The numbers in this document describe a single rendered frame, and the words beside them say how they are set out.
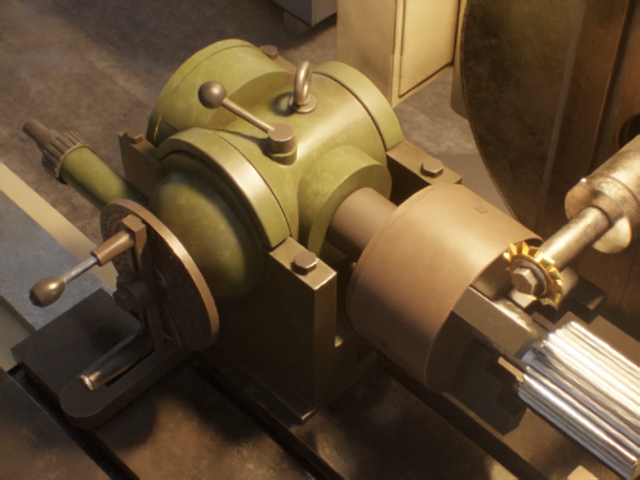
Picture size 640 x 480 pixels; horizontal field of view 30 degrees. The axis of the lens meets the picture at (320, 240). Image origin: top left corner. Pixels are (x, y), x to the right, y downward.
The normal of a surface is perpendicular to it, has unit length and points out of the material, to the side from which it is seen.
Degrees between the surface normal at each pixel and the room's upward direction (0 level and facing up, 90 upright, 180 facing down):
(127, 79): 0
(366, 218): 26
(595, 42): 90
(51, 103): 0
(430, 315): 55
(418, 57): 90
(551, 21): 90
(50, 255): 0
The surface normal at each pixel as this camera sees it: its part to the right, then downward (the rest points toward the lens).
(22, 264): 0.00, -0.66
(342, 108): 0.25, -0.43
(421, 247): -0.29, -0.39
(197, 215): -0.26, -0.04
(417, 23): 0.70, 0.53
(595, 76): -0.71, 0.52
